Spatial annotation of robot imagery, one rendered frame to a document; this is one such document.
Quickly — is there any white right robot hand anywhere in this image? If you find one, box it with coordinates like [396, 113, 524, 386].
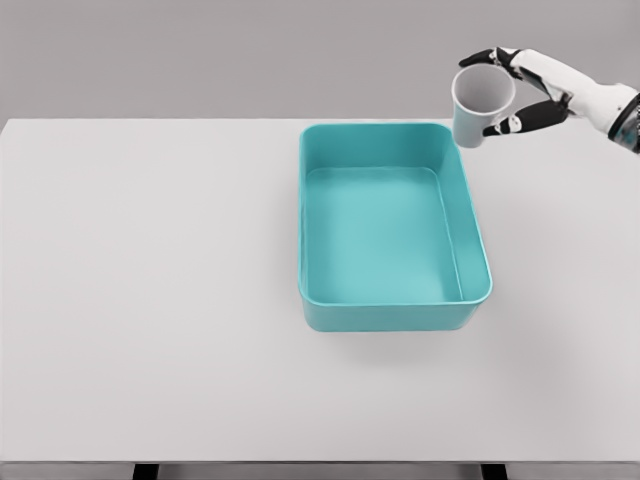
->
[458, 46, 601, 138]

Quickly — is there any white paper cup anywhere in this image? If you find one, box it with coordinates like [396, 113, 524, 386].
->
[450, 64, 517, 150]

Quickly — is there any teal plastic basket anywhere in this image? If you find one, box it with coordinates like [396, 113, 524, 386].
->
[297, 122, 494, 334]

